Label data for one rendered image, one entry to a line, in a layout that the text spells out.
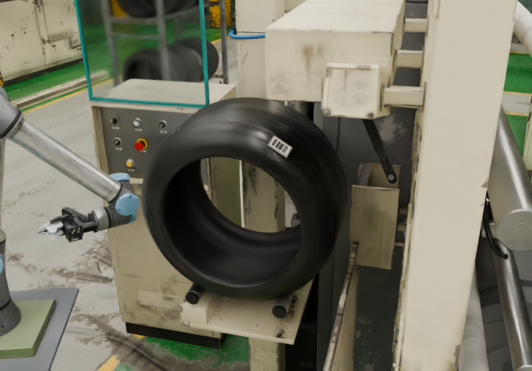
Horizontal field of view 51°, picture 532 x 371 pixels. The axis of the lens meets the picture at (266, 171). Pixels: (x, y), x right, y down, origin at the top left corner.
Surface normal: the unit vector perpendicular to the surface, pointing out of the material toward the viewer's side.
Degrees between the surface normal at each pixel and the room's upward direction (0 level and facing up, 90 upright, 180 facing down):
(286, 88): 90
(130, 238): 90
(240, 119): 17
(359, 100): 72
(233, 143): 79
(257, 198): 90
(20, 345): 2
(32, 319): 2
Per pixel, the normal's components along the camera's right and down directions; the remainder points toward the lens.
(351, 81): -0.26, 0.10
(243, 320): -0.02, -0.91
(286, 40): -0.26, 0.40
